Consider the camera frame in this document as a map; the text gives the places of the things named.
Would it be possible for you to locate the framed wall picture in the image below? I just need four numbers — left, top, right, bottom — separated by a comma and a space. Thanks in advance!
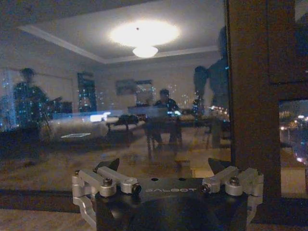
115, 79, 154, 96

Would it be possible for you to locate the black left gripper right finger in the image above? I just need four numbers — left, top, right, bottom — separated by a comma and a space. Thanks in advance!
201, 157, 265, 225

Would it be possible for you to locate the brown wooden window frame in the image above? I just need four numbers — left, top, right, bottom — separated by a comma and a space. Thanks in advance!
225, 0, 308, 218

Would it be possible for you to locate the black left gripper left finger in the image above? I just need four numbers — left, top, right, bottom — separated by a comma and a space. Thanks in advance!
71, 158, 143, 228

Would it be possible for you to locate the white sofa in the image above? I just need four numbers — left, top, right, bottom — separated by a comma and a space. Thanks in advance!
40, 115, 110, 144

